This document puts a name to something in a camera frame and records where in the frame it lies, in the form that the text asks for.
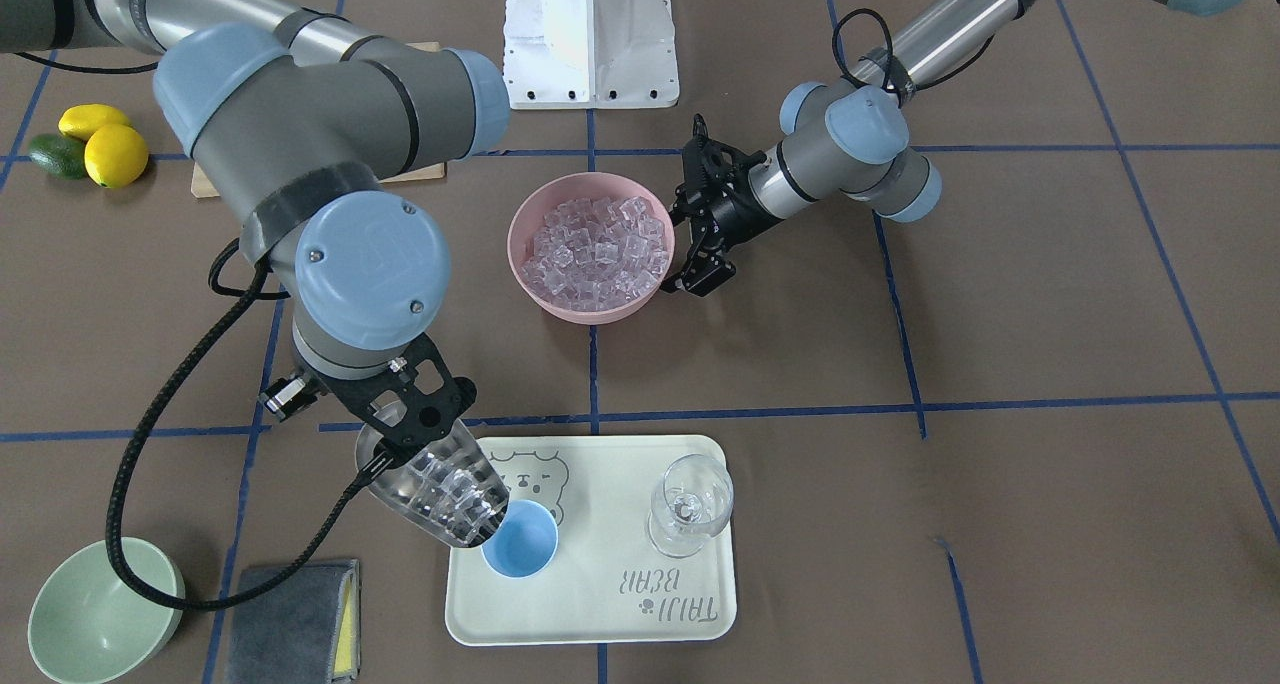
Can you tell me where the green lime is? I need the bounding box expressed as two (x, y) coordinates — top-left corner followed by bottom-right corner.
(27, 133), (88, 181)

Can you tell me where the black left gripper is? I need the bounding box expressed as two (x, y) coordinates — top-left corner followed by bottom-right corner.
(662, 114), (782, 297)

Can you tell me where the yellow lemon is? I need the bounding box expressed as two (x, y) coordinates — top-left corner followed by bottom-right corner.
(58, 102), (132, 143)
(84, 124), (150, 190)

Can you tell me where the light blue cup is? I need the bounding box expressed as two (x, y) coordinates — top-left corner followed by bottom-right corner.
(481, 500), (559, 579)

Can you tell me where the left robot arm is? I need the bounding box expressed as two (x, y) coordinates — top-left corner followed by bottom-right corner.
(660, 0), (1244, 296)

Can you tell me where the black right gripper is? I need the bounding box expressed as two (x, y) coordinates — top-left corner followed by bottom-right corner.
(259, 334), (479, 465)

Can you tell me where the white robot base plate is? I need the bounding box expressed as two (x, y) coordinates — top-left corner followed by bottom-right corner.
(503, 0), (681, 110)

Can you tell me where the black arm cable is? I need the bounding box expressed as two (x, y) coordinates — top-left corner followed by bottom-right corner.
(829, 8), (980, 95)

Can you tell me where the metal ice scoop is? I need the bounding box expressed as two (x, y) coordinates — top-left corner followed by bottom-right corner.
(369, 420), (509, 548)

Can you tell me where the grey folded cloth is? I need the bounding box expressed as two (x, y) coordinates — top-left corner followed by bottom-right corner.
(223, 558), (362, 683)

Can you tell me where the clear wine glass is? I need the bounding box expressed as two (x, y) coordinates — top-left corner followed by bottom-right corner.
(646, 453), (735, 558)

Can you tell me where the pink bowl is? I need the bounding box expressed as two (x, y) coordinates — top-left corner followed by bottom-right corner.
(506, 172), (675, 325)

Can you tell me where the wooden cutting board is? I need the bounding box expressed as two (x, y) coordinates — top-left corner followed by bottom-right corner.
(189, 41), (448, 200)

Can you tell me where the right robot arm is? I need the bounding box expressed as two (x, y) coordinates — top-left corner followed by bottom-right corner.
(3, 0), (509, 468)

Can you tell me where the green bowl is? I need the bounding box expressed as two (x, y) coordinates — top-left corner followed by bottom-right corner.
(27, 541), (182, 683)

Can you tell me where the cream bear tray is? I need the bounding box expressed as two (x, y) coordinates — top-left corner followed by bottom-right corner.
(444, 434), (739, 646)

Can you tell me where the clear ice cubes pile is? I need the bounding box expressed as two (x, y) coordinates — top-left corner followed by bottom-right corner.
(516, 197), (673, 314)

